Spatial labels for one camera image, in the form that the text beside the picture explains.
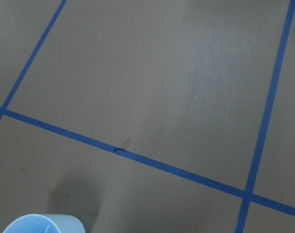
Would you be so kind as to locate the light blue plastic cup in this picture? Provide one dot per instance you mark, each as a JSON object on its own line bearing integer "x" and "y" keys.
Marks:
{"x": 45, "y": 223}

